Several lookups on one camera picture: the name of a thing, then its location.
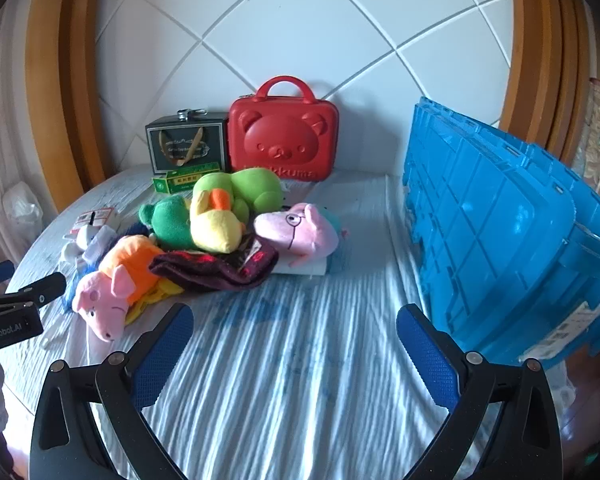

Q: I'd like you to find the yellow cloth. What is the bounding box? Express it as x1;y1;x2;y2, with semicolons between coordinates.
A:
125;280;186;326

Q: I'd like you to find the small white box red label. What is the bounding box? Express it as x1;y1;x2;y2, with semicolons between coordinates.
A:
75;207;121;231

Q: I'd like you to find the pink pig plush with glasses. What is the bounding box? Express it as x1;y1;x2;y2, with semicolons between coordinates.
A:
253;202;352;275

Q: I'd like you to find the blue plastic crate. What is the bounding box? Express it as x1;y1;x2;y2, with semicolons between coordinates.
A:
401;96;600;366

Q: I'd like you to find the small green carton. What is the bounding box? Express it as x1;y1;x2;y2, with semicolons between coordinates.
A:
152;161;222;194

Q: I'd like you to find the dark green gift box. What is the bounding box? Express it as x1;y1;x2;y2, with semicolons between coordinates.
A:
145;108;229;175

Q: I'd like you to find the white curtain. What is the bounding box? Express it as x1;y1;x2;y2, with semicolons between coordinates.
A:
0;20;46;271

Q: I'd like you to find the wooden door frame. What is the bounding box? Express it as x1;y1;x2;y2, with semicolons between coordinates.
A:
497;0;600;171
27;0;116;211

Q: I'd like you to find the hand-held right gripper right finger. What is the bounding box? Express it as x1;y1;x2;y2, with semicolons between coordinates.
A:
396;303;565;480

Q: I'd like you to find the pink pig plush orange dress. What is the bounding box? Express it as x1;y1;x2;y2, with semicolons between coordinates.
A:
71;235;168;343

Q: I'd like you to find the green yellow turtle plush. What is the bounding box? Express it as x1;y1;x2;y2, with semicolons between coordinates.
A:
139;187;247;254

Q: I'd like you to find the red bear suitcase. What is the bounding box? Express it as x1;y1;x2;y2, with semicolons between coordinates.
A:
228;76;340;182

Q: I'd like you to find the blue furry toy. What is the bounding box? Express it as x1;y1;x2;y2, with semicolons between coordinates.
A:
60;252;106;315

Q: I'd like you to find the light green frog plush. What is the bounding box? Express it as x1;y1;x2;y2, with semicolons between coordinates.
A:
193;167;287;222

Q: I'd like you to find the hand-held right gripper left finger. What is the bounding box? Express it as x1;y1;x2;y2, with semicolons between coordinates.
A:
29;303;195;480

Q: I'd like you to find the dark red knitted cloth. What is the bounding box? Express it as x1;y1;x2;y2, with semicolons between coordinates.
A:
149;237;280;293

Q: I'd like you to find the white plastic bag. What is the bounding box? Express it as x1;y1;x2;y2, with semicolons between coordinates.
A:
2;180;45;233

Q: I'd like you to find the white plush toy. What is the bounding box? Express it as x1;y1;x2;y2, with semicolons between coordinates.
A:
61;224;118;266

